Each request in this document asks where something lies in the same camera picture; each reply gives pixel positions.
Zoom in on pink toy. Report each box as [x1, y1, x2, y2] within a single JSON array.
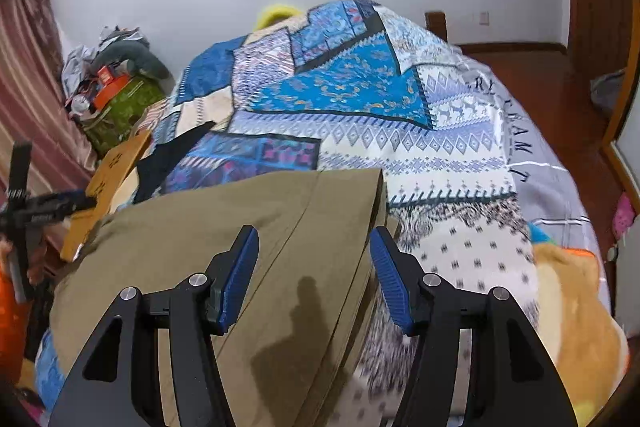
[[613, 193, 636, 238]]

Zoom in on green printed storage box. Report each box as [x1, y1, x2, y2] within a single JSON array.
[[82, 76, 167, 158]]

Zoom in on orange box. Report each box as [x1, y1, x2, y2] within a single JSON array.
[[93, 65, 132, 108]]

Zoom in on wooden bedpost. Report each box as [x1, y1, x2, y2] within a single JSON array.
[[425, 11, 448, 44]]

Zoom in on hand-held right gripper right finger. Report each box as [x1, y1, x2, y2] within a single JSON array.
[[369, 226, 579, 427]]

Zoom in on khaki pants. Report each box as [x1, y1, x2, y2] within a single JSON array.
[[49, 169, 396, 427]]

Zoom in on grey cloth bundle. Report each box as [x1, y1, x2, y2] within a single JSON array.
[[590, 69, 626, 118]]

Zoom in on orange cartoon printed bedsheet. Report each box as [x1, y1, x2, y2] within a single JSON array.
[[460, 42, 631, 427]]

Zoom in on yellow pillow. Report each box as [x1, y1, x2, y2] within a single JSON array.
[[254, 3, 306, 32]]

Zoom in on blue patchwork printed blanket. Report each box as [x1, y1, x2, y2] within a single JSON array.
[[35, 0, 541, 427]]

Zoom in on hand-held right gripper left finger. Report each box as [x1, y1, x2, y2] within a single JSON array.
[[48, 225, 260, 427]]

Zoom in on black cloth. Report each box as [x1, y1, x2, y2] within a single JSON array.
[[132, 122, 213, 205]]

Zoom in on brown cardboard box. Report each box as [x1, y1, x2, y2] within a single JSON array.
[[60, 129, 153, 262]]

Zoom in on pink curtain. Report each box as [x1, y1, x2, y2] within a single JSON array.
[[0, 0, 96, 208]]

